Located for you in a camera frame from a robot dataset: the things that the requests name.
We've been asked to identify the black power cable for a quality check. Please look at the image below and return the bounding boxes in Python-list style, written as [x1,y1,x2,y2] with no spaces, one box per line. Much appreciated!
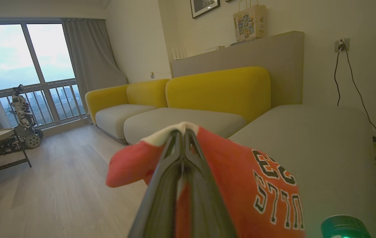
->
[334,40,376,139]

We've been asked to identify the printed paper gift bag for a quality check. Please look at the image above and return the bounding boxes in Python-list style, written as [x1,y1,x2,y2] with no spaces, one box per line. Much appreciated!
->
[233,0,268,43]

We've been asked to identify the grey and yellow sectional sofa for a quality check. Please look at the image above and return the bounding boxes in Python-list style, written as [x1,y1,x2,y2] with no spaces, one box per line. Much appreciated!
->
[84,66,376,238]

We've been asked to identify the black framed wall picture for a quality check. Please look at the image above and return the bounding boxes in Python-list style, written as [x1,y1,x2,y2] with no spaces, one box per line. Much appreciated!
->
[190,0,221,19]

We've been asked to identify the grey wall ledge panel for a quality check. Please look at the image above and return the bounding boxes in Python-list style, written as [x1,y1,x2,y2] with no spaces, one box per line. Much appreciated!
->
[170,31,305,108]

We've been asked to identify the large window with railing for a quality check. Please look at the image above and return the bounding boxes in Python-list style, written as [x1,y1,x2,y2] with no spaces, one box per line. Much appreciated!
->
[0,18,88,130]

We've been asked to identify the grey wall power outlet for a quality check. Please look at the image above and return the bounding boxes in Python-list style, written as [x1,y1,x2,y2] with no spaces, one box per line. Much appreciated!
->
[334,37,351,53]

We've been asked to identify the white wheeled humanoid robot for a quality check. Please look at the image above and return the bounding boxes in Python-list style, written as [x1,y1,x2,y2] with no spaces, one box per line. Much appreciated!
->
[5,84,44,154]

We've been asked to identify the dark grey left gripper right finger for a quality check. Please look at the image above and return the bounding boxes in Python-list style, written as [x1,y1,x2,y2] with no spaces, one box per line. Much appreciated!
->
[184,129,237,238]

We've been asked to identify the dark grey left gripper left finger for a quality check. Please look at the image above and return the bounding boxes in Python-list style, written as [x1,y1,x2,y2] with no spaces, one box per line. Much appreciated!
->
[128,130,185,238]

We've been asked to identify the red and white jersey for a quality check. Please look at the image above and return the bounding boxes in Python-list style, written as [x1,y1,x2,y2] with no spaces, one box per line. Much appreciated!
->
[106,121,306,238]

